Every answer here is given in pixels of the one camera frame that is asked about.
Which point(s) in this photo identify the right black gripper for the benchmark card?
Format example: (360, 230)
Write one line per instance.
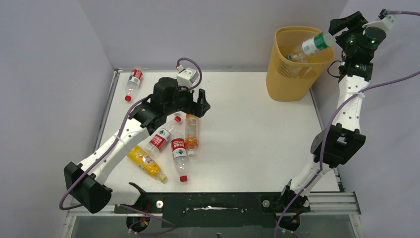
(343, 25)

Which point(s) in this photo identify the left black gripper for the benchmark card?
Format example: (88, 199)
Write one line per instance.
(198, 108)

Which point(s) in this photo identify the orange soda bottle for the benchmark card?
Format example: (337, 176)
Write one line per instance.
(191, 134)

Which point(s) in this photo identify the clear bottle green white label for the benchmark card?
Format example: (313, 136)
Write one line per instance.
(309, 47)

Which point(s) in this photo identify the red label bottle red cap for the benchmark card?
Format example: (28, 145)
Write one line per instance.
(180, 156)

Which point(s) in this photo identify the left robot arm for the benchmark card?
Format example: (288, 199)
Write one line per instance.
(86, 181)

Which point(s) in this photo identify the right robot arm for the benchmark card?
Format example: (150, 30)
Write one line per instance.
(337, 144)

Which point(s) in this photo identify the yellow plastic waste bin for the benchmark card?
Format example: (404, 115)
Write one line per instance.
(286, 39)

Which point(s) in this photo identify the red label bottle left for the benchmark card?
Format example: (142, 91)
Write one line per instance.
(163, 135)

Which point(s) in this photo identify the clear bottle red label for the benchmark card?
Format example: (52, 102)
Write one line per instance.
(133, 85)

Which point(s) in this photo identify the yellow juice bottle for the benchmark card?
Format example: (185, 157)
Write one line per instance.
(142, 159)

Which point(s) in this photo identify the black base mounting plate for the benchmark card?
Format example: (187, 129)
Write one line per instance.
(223, 210)

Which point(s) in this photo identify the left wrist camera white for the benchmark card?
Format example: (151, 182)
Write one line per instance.
(187, 77)

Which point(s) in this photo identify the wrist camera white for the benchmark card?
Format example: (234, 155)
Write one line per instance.
(385, 21)
(187, 77)

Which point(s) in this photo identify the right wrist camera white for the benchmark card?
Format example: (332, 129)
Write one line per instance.
(385, 21)

